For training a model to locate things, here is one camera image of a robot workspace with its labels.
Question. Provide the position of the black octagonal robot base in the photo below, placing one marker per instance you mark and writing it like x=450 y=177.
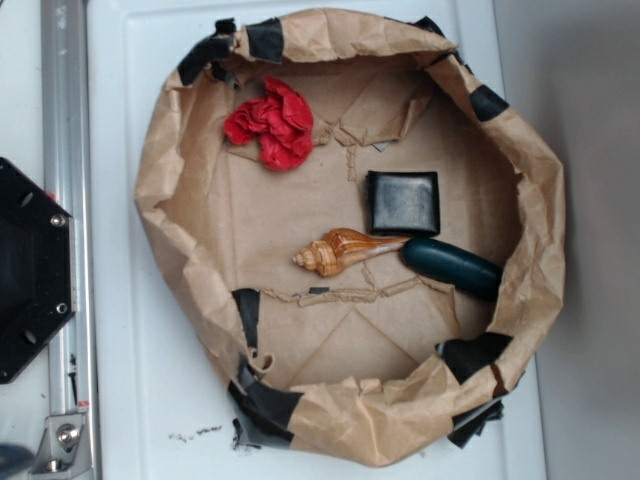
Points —
x=36 y=277

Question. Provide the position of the orange spiral seashell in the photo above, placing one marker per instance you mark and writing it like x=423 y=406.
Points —
x=341 y=248

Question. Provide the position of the brown paper bag bin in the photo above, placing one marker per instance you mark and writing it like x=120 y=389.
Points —
x=374 y=364

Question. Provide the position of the black square leather pouch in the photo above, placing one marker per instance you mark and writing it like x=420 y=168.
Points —
x=403 y=203

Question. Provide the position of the dark teal oblong case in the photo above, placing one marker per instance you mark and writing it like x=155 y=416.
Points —
x=452 y=265

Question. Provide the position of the aluminium extrusion rail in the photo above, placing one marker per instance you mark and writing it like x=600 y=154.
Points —
x=72 y=355

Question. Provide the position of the metal corner bracket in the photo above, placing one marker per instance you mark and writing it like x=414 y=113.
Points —
x=64 y=451

